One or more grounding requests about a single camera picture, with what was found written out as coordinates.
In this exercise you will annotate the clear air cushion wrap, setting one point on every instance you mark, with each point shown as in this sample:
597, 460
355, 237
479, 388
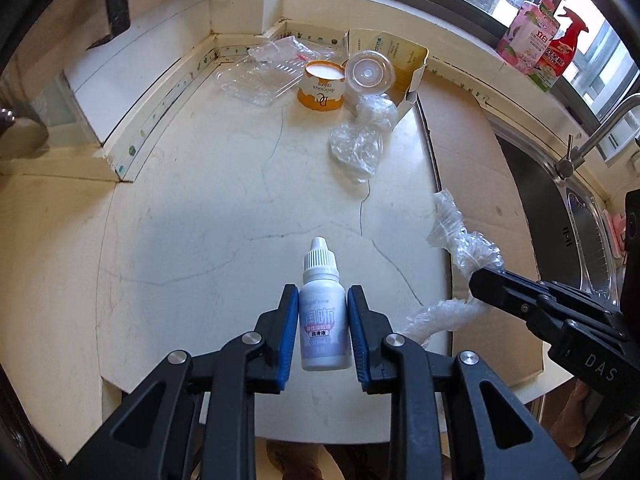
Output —
470, 255

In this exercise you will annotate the orange and white paper tub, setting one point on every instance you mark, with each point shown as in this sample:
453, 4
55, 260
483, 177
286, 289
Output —
320, 92

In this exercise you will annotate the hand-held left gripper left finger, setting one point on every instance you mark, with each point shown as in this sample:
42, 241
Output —
287, 335

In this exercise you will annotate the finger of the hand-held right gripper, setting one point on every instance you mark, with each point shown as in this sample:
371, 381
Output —
515, 300

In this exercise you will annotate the white eye drop bottle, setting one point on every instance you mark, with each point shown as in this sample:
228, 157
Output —
322, 320

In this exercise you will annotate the shiny metal object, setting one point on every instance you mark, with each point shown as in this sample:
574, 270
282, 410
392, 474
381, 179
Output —
22, 132

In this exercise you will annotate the red spray bottle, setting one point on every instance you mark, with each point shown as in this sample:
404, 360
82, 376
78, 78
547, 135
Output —
560, 55

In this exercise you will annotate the pink cloth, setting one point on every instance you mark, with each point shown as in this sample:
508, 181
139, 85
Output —
616, 235

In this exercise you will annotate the thin clear plastic bag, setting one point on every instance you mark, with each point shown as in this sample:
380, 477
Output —
280, 50

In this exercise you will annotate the brown cardboard sheet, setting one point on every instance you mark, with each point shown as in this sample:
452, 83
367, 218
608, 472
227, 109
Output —
475, 160

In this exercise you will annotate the round clear plastic lid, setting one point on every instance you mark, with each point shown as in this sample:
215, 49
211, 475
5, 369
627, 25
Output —
370, 72

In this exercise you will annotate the small crumpled clear plastic bag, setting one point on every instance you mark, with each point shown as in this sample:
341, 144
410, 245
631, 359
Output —
377, 112

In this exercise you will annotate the metal faucet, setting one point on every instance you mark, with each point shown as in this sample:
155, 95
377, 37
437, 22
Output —
600, 135

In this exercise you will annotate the pink pump bottle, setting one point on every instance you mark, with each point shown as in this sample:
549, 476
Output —
525, 40

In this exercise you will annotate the steel sink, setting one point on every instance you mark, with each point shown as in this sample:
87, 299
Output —
545, 210

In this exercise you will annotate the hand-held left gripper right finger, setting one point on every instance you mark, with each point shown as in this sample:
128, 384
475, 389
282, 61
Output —
357, 335

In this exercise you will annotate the white and yellow carton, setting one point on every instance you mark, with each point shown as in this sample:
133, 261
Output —
395, 47

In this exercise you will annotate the clear plastic tray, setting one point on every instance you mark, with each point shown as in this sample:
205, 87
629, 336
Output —
255, 85

